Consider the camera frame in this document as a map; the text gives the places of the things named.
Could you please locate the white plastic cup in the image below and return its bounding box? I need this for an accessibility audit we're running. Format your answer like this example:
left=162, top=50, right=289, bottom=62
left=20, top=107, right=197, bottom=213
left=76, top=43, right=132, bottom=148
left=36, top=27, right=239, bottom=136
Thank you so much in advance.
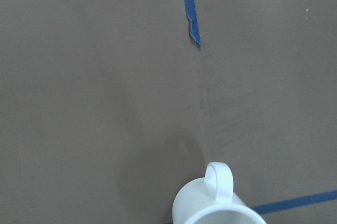
left=172, top=162, right=265, bottom=223

